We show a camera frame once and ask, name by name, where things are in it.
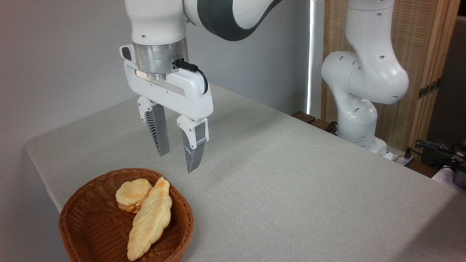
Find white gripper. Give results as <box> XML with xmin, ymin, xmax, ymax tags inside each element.
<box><xmin>119</xmin><ymin>44</ymin><xmax>214</xmax><ymax>173</ymax></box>

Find brown wicker basket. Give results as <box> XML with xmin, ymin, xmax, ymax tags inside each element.
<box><xmin>58</xmin><ymin>167</ymin><xmax>194</xmax><ymax>262</ymax></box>

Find dark wooden block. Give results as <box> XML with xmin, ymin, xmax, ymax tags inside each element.
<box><xmin>291</xmin><ymin>111</ymin><xmax>316</xmax><ymax>124</ymax></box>
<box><xmin>310</xmin><ymin>119</ymin><xmax>333</xmax><ymax>133</ymax></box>

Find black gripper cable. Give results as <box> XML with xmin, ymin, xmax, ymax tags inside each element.
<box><xmin>175</xmin><ymin>59</ymin><xmax>209</xmax><ymax>95</ymax></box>

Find grey tablecloth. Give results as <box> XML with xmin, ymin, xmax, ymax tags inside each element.
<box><xmin>24</xmin><ymin>83</ymin><xmax>466</xmax><ymax>262</ymax></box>

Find white vertical wall trim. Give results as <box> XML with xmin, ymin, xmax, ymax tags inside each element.
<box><xmin>306</xmin><ymin>0</ymin><xmax>325</xmax><ymax>119</ymax></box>

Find long braided bread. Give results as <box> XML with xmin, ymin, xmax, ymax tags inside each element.
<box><xmin>127</xmin><ymin>177</ymin><xmax>173</xmax><ymax>262</ymax></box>

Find metal screen hinge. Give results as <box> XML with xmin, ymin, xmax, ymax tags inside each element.
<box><xmin>418</xmin><ymin>78</ymin><xmax>442</xmax><ymax>99</ymax></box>

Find black cable bundle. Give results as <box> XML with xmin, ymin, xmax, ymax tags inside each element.
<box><xmin>414</xmin><ymin>139</ymin><xmax>466</xmax><ymax>172</ymax></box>

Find wooden woven folding screen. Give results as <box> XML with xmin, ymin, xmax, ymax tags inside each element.
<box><xmin>321</xmin><ymin>0</ymin><xmax>461</xmax><ymax>160</ymax></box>

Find round bread roll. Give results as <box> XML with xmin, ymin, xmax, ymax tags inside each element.
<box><xmin>115</xmin><ymin>178</ymin><xmax>153</xmax><ymax>214</ymax></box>

